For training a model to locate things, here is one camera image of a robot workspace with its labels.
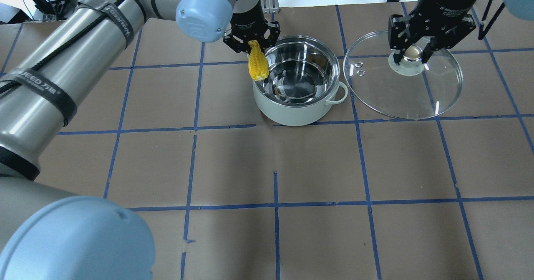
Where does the glass pot lid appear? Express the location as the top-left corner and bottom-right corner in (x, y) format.
(343, 31), (463, 120)

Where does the yellow corn cob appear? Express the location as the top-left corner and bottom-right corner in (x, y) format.
(248, 40), (269, 81)

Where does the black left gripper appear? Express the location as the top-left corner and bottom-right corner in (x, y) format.
(223, 5), (281, 54)

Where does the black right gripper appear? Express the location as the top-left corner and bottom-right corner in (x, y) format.
(388, 0), (476, 65)

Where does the pale green steel pot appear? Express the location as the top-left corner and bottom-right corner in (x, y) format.
(252, 35), (348, 126)

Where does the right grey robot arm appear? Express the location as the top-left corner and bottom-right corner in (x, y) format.
(388, 0), (534, 65)

